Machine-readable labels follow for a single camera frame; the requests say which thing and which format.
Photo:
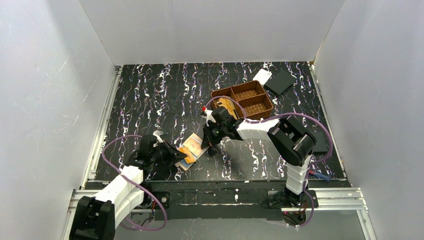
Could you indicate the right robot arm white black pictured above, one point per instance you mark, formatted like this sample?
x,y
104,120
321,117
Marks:
x,y
290,138

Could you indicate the black pad on table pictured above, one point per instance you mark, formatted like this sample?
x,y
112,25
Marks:
x,y
321,146

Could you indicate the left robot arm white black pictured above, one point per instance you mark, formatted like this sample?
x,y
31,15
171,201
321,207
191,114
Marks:
x,y
97,217

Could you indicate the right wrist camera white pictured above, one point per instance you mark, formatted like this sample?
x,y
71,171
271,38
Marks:
x,y
207,114

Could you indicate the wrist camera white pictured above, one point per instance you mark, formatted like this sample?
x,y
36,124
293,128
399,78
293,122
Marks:
x,y
158,134
207,114

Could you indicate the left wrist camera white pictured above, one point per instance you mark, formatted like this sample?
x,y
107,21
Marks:
x,y
158,134

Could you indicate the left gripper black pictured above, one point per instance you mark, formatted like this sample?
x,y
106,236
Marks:
x,y
167,153

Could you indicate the brown woven divided basket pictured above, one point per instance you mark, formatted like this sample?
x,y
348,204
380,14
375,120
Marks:
x,y
251,96

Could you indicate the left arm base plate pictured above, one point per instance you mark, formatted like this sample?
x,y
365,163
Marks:
x,y
163,197

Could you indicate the black flat box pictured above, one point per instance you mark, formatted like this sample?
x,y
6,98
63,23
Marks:
x,y
279,83

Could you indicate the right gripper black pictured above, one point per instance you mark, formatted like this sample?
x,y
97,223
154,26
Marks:
x,y
212,135

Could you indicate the white small box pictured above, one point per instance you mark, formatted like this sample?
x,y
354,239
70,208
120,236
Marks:
x,y
262,76

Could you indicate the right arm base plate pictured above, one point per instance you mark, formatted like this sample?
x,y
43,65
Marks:
x,y
277,199

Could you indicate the red blue screwdriver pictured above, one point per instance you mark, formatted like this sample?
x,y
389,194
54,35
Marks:
x,y
319,175

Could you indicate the gold credit card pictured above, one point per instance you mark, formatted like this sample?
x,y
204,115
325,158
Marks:
x,y
229,105

